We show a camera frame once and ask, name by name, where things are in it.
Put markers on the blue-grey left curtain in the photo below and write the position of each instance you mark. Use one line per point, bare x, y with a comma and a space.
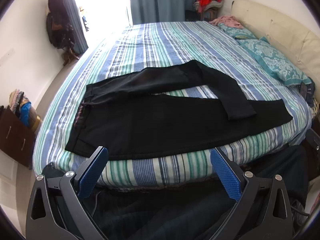
73, 13

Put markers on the colourful clothes pile on cabinet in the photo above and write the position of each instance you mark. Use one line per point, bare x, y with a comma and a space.
20, 105

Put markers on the pink cloth on bed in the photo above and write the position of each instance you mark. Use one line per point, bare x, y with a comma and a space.
229, 21

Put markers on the dark hanging bags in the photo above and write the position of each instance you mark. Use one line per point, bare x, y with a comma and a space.
60, 31

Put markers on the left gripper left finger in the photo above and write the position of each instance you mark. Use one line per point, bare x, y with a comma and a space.
55, 210

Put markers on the black pants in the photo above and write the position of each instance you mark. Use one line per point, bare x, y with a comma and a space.
158, 112

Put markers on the dark brown wooden cabinet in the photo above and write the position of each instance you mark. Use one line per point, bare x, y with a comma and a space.
17, 140

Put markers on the cream padded headboard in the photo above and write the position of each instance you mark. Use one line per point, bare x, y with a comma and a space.
299, 44

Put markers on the striped blue green bed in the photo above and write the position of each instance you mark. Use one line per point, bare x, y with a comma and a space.
156, 45

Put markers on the red and grey clothes pile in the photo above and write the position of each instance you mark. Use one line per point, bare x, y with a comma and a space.
203, 5

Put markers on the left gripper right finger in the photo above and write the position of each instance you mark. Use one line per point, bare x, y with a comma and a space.
262, 207

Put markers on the teal patterned pillow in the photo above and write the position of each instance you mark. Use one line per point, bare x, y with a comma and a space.
275, 63

